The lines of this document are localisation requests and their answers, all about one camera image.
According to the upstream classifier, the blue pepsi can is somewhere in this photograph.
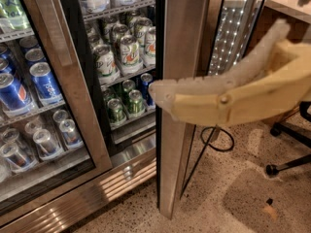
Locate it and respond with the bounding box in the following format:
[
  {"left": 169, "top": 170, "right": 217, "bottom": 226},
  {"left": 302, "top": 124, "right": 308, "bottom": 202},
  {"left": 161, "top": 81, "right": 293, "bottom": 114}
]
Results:
[
  {"left": 29, "top": 62, "right": 63, "bottom": 106},
  {"left": 0, "top": 73, "right": 35, "bottom": 118}
]

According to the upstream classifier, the front 7up can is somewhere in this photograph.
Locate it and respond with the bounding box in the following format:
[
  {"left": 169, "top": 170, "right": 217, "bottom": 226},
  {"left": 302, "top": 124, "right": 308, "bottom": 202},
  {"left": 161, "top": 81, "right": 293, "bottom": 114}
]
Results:
[{"left": 120, "top": 35, "right": 143, "bottom": 75}]

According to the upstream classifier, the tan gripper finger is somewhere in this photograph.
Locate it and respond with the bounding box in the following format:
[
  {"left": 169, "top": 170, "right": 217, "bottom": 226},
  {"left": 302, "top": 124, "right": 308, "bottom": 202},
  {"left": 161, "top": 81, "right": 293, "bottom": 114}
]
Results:
[{"left": 149, "top": 19, "right": 311, "bottom": 126}]

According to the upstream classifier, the fridge glass door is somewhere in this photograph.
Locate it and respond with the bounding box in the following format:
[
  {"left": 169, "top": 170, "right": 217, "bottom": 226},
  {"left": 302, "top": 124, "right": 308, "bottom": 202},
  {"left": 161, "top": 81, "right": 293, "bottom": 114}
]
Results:
[
  {"left": 0, "top": 0, "right": 115, "bottom": 226},
  {"left": 155, "top": 0, "right": 255, "bottom": 218}
]

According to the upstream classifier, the wooden cabinet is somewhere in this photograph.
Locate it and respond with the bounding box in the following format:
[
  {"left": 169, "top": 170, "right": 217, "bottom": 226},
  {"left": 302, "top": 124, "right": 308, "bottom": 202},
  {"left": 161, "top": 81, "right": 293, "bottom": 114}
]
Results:
[{"left": 247, "top": 5, "right": 311, "bottom": 126}]

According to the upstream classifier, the leftmost 7up can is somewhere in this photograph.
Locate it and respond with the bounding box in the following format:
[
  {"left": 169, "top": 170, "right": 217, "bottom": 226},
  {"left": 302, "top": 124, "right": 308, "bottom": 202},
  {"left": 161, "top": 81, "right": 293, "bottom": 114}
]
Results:
[{"left": 93, "top": 45, "right": 120, "bottom": 84}]

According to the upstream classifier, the black power cable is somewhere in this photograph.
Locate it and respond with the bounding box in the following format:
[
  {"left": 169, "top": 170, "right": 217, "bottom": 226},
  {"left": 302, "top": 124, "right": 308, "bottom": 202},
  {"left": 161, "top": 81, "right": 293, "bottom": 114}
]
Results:
[{"left": 199, "top": 125, "right": 235, "bottom": 152}]

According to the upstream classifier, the stainless fridge base grille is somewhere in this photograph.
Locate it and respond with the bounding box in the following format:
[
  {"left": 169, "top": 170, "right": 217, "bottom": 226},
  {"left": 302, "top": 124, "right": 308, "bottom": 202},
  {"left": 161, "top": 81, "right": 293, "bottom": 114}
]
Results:
[{"left": 0, "top": 129, "right": 158, "bottom": 233}]

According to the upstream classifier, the green can lower shelf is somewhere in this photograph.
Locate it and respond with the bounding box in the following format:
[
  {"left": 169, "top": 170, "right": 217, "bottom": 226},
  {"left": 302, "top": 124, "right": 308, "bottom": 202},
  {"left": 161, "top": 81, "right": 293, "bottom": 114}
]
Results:
[{"left": 127, "top": 89, "right": 145, "bottom": 117}]

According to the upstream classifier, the blue can lower shelf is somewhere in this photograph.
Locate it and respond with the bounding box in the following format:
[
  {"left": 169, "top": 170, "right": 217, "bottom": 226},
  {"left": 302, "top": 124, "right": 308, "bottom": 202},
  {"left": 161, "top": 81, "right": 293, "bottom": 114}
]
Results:
[{"left": 140, "top": 73, "right": 156, "bottom": 109}]

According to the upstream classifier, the silver can bottom left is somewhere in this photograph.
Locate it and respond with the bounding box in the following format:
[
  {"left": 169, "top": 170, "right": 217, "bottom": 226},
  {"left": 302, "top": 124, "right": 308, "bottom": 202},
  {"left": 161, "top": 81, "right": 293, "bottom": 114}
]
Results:
[{"left": 33, "top": 129, "right": 63, "bottom": 160}]

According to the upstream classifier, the leftmost green can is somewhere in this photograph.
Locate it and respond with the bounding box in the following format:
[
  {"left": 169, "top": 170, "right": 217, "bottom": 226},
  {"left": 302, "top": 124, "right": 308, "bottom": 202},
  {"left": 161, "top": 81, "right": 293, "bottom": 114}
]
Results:
[{"left": 108, "top": 98, "right": 126, "bottom": 126}]

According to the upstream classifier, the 7up can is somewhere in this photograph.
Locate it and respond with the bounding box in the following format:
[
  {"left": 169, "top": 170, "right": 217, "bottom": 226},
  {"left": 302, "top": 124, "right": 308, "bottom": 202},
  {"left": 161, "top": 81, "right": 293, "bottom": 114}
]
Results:
[
  {"left": 144, "top": 26, "right": 156, "bottom": 64},
  {"left": 93, "top": 45, "right": 120, "bottom": 84},
  {"left": 120, "top": 35, "right": 143, "bottom": 75}
]

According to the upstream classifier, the left blue pepsi can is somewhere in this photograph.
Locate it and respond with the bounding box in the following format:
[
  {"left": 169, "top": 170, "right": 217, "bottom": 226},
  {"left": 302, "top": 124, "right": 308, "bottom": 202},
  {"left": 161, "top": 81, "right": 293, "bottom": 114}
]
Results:
[{"left": 0, "top": 73, "right": 35, "bottom": 118}]

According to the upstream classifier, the black office chair base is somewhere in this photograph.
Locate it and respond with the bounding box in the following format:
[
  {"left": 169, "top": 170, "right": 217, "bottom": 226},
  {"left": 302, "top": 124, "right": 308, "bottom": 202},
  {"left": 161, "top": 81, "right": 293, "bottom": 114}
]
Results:
[{"left": 265, "top": 100, "right": 311, "bottom": 177}]

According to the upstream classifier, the front blue pepsi can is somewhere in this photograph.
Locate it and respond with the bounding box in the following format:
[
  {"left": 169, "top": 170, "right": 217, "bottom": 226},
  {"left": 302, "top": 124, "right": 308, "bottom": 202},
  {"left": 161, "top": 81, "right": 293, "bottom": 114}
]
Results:
[{"left": 29, "top": 62, "right": 63, "bottom": 106}]

